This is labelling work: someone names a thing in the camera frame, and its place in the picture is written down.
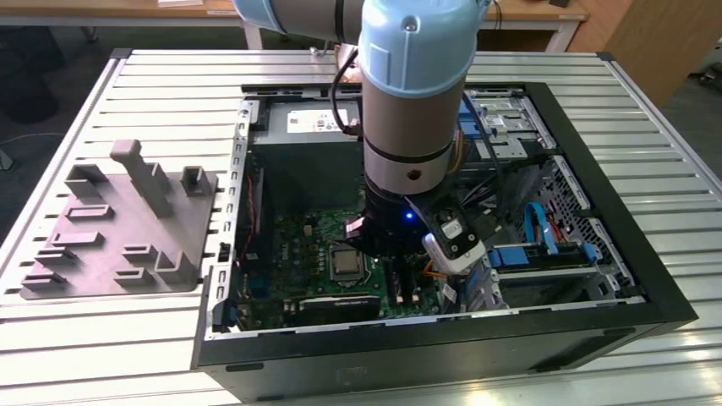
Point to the grey power supply unit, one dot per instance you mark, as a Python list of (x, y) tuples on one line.
[(304, 137)]

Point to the silver CPU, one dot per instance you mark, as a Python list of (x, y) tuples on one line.
[(344, 263)]

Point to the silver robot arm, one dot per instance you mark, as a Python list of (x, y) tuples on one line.
[(411, 105)]

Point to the black PC case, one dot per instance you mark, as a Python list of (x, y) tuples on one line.
[(451, 359)]

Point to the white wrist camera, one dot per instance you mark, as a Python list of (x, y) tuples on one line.
[(456, 249)]

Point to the blue drive cage latch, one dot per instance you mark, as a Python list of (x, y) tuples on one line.
[(474, 127)]

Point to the green motherboard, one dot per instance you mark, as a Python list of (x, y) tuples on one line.
[(293, 245)]

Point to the metal disk bay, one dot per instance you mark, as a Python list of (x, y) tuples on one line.
[(547, 281)]

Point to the blue disk carrier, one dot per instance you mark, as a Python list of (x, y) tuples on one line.
[(512, 258)]

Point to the grey parts rack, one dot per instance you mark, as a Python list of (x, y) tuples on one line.
[(140, 237)]

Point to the metal drive cage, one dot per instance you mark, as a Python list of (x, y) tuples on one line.
[(515, 144)]

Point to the wooden desk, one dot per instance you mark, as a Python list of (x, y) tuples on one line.
[(140, 10)]

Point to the black graphics card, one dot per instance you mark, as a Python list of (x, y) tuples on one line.
[(337, 308)]

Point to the wooden cabinet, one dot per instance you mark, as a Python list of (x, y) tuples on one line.
[(654, 42)]

